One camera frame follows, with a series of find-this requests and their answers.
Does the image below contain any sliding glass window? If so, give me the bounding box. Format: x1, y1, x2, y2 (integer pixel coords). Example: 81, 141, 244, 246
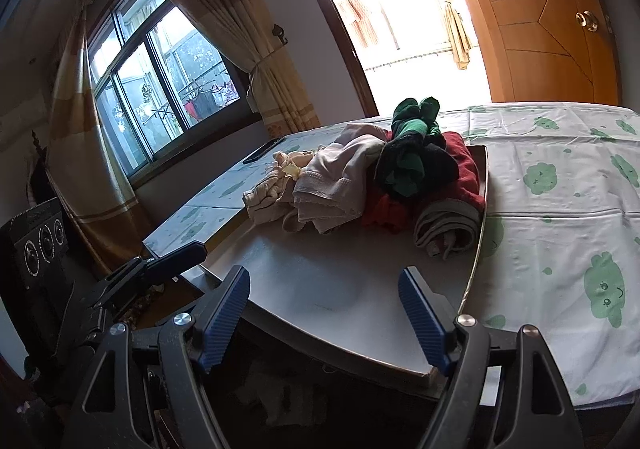
85, 0, 264, 190

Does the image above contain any red underwear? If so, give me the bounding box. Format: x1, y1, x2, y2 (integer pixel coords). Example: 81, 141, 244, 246
360, 130, 489, 236

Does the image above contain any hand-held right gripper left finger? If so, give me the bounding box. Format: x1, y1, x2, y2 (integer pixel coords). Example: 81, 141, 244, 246
65, 265, 251, 449

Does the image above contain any beige plaid curtain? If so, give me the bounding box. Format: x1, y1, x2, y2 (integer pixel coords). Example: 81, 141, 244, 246
137, 0, 321, 135

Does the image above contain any grey striped underwear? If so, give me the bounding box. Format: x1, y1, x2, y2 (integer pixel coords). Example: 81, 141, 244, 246
412, 197, 485, 259

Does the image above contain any coat rack with dark coats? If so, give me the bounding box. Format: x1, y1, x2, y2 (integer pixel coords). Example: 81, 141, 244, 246
27, 129, 56, 210

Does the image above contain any laundry on outdoor line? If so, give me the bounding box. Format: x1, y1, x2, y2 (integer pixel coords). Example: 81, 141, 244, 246
182, 79, 241, 122

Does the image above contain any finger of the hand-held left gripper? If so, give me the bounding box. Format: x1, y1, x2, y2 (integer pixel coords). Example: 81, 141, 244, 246
89, 241, 209, 330

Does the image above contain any orange plaid curtain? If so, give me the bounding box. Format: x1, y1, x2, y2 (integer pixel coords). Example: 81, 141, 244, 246
45, 11, 151, 275

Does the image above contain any cream underwear with yellow tag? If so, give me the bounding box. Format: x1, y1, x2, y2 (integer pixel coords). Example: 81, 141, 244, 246
243, 151, 314, 225

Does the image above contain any green cloud print tablecloth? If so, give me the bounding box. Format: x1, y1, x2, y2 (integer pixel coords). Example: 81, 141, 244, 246
142, 101, 640, 413

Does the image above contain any dark wooden dresser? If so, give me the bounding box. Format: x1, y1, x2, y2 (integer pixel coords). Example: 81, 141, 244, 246
144, 241, 640, 449

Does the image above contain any orange hanging towel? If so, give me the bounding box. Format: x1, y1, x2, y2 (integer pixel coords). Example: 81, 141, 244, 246
342, 0, 401, 52

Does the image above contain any wooden door frame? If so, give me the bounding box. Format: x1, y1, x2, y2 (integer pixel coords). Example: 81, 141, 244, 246
280, 0, 381, 120

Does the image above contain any black phone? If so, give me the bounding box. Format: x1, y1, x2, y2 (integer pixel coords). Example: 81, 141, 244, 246
242, 137, 285, 165

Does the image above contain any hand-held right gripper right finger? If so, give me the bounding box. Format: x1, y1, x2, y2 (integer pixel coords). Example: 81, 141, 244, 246
397, 266, 586, 449

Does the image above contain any shallow cardboard box tray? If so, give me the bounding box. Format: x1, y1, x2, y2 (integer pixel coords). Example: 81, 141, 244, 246
197, 144, 490, 378

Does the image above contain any green and black underwear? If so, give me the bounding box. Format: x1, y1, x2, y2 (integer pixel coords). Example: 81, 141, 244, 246
374, 97, 460, 200

